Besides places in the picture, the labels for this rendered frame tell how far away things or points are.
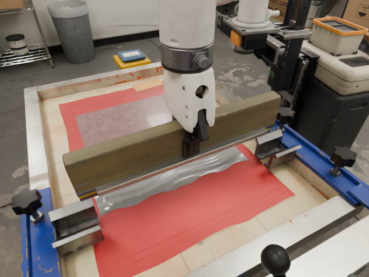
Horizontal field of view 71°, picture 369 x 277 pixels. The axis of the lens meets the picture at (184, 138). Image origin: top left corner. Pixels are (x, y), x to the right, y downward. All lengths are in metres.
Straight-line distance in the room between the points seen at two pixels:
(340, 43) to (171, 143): 1.15
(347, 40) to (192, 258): 1.24
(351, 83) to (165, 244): 1.11
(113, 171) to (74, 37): 3.24
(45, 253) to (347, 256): 0.45
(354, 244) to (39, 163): 0.61
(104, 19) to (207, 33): 3.85
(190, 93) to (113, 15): 3.86
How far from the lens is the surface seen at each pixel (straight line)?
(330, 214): 0.57
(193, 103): 0.37
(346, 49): 1.51
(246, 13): 0.96
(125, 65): 1.13
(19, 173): 2.25
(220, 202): 0.56
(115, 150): 0.41
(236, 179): 0.61
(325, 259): 0.45
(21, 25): 4.11
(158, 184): 0.58
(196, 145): 0.46
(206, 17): 0.35
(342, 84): 1.39
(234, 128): 0.51
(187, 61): 0.36
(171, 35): 0.35
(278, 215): 0.57
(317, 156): 0.65
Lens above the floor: 1.40
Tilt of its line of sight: 40 degrees down
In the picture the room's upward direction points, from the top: straight up
